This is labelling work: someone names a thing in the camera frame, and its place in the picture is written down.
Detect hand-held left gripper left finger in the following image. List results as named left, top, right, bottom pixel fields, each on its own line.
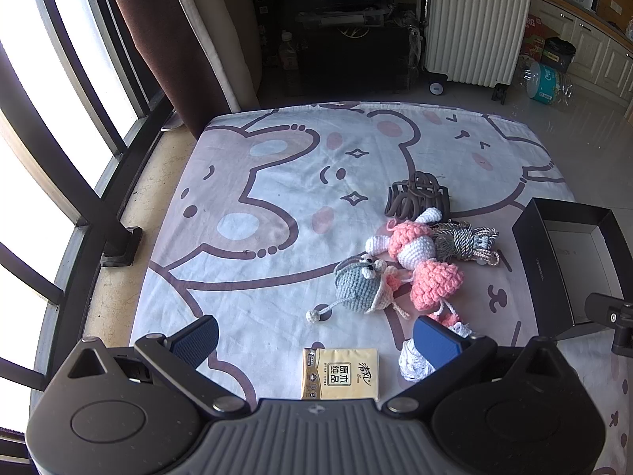
left=52, top=314, right=253, bottom=419

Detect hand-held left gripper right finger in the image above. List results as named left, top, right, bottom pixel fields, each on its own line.
left=383, top=315, right=579, bottom=416

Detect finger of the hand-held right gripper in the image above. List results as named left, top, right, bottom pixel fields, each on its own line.
left=585, top=293, right=633, bottom=330

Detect white lace scrunchie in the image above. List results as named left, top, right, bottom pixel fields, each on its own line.
left=398, top=321, right=473, bottom=383

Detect black cardboard box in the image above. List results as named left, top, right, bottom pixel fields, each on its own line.
left=511, top=197, right=633, bottom=341

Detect pink crochet doll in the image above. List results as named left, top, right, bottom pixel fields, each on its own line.
left=365, top=207, right=464, bottom=328

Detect yellow tissue pack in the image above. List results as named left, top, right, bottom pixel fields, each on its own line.
left=301, top=347, right=380, bottom=401

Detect grey crochet mouse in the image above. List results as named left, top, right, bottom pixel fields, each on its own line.
left=305, top=253, right=412, bottom=325

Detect grey white rope bundle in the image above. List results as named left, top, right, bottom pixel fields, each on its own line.
left=432, top=222, right=501, bottom=268

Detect brown hair claw clip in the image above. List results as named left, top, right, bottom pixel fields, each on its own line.
left=385, top=171, right=452, bottom=222

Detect black railing base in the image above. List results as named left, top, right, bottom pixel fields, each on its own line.
left=100, top=226, right=144, bottom=267

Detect printed cartoon blanket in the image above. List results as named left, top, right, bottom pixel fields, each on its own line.
left=81, top=101, right=633, bottom=475

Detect black trash bin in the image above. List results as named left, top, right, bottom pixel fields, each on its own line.
left=541, top=36, right=577, bottom=73

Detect cream kitchen cabinets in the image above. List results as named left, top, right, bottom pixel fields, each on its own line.
left=525, top=0, right=633, bottom=110

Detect red cardboard carton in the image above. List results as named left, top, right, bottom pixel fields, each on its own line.
left=521, top=14, right=548, bottom=60

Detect brown curtain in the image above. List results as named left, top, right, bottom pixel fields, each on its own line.
left=99, top=0, right=234, bottom=142

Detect small plastic bottle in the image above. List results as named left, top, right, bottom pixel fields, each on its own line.
left=277, top=31, right=298, bottom=71

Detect cream curtain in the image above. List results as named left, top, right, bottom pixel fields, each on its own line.
left=162, top=0, right=262, bottom=116

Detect white ribbed suitcase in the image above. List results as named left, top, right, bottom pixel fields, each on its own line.
left=423, top=0, right=533, bottom=96

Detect clear plastic storage bin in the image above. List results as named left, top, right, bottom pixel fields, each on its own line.
left=296, top=4, right=392, bottom=29

